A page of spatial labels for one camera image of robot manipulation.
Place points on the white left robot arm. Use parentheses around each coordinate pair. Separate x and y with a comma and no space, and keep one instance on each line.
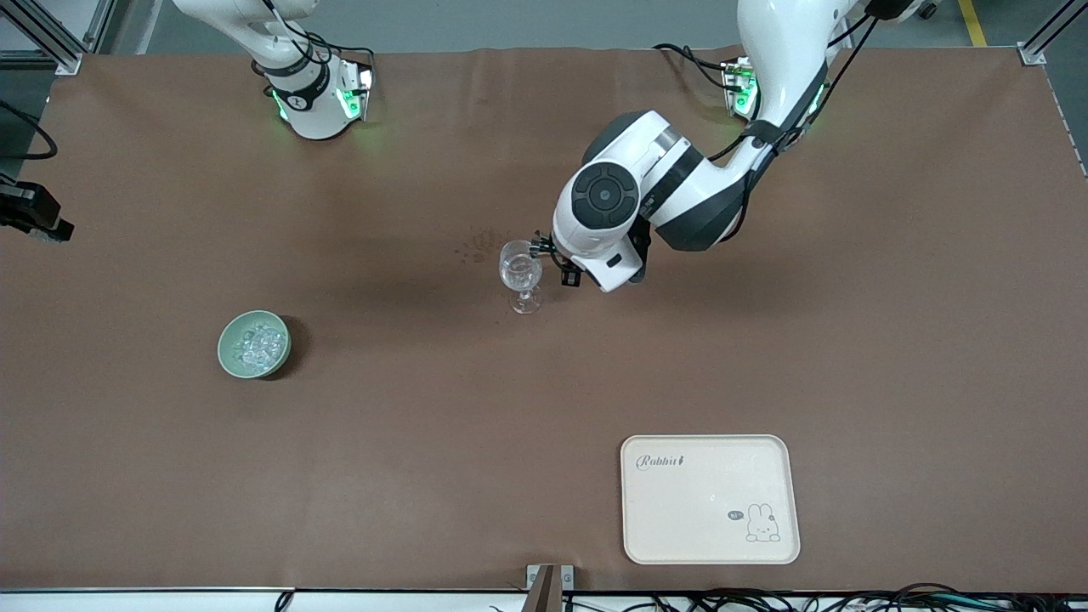
(671,178)

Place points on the clear wine glass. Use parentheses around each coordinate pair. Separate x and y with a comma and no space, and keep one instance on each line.
(520,274)

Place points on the aluminium frame post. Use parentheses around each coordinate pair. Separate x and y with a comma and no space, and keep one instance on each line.
(1033,55)
(64,61)

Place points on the black castor wheel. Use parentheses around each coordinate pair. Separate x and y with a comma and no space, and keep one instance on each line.
(931,10)

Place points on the clear ice cubes pile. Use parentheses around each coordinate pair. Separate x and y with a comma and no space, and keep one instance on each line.
(259,347)

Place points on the cream rabbit print tray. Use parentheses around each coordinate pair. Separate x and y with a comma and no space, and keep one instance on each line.
(710,501)

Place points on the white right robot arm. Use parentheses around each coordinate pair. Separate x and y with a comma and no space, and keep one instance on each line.
(314,102)

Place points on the pale green ceramic bowl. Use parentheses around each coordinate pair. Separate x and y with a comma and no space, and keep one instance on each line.
(228,348)

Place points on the brown table cover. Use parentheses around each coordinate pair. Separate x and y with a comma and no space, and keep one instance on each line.
(340,467)

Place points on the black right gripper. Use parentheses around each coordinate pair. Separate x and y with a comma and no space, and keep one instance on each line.
(25,209)

